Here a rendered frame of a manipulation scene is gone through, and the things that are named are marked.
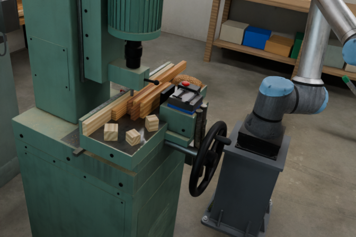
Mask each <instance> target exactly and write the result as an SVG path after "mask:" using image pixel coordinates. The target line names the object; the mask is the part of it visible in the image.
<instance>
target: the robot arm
mask: <svg viewBox="0 0 356 237"><path fill-rule="evenodd" d="M331 28H332V30H333V31H334V33H335V34H336V36H337V38H338V39H339V41H340V42H341V44H342V45H343V50H342V55H343V59H344V61H345V62H346V63H347V64H349V65H352V66H356V17H355V16H354V15H353V13H352V12H351V11H350V9H349V8H348V7H347V5H346V4H345V3H344V1H343V0H311V2H310V7H309V13H308V19H307V24H306V29H305V35H304V40H303V44H302V50H301V55H300V61H299V66H298V72H297V75H296V76H294V77H293V78H292V81H290V80H288V79H285V78H283V77H279V76H270V77H266V78H264V79H263V81H262V83H261V85H260V87H259V92H258V94H257V98H256V101H255V104H254V107H253V110H252V112H251V113H250V115H249V116H248V117H247V118H246V120H245V123H244V126H245V128H246V129H247V130H248V131H249V132H250V133H251V134H253V135H255V136H258V137H259V138H263V139H277V138H279V137H280V135H281V133H282V118H283V115H284V114H308V115H311V114H318V113H320V112H322V111H323V110H324V109H325V107H326V105H327V104H326V103H327V102H328V92H327V90H326V88H325V87H324V83H323V81H322V80H321V74H322V69H323V64H324V59H325V54H326V49H327V44H328V38H329V35H330V30H331Z"/></svg>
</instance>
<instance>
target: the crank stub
mask: <svg viewBox="0 0 356 237"><path fill-rule="evenodd" d="M214 139H215V140H217V141H218V142H220V143H222V144H224V145H231V143H232V141H231V139H229V138H227V137H224V136H220V135H216V136H215V137H214Z"/></svg>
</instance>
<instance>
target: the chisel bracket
mask: <svg viewBox="0 0 356 237"><path fill-rule="evenodd" d="M149 70H150V68H148V67H145V66H142V65H140V67H139V68H136V69H132V68H128V67H127V66H126V60H124V59H121V58H117V59H116V60H114V61H111V62H109V63H108V81H111V82H114V83H116V84H119V85H122V86H125V87H128V88H131V89H133V90H136V91H140V90H141V89H143V88H144V87H146V86H147V85H148V84H149V82H147V81H144V79H145V78H146V79H149Z"/></svg>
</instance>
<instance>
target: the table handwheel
mask: <svg viewBox="0 0 356 237"><path fill-rule="evenodd" d="M217 133H218V134H217ZM216 134H217V135H220V136H224V137H226V136H227V125H226V123H225V122H224V121H218V122H216V123H215V124H214V125H213V126H212V127H211V128H210V130H209V131H208V133H207V134H206V136H205V137H204V139H203V142H202V144H201V146H200V148H199V149H197V148H195V147H192V146H190V145H189V146H188V147H187V148H186V147H183V146H181V145H179V144H176V143H174V142H171V141H169V140H167V139H166V140H165V146H167V147H169V148H172V149H174V150H176V151H179V152H181V153H184V154H186V155H189V156H191V157H193V158H195V160H194V163H193V167H192V170H191V174H190V180H189V192H190V195H191V196H193V197H198V196H200V195H201V194H202V193H203V192H204V190H205V189H206V188H207V186H208V185H209V183H210V181H211V179H212V177H213V175H214V173H215V171H216V169H217V166H218V164H219V161H220V158H221V155H222V152H223V149H224V146H225V145H224V144H222V143H220V142H218V141H217V140H215V141H214V143H213V145H212V147H211V149H210V150H209V147H210V145H211V143H212V141H213V139H214V137H215V136H216ZM203 166H205V167H206V170H205V175H204V178H203V180H202V182H201V183H200V185H199V186H198V187H197V183H198V178H199V174H200V170H201V167H203Z"/></svg>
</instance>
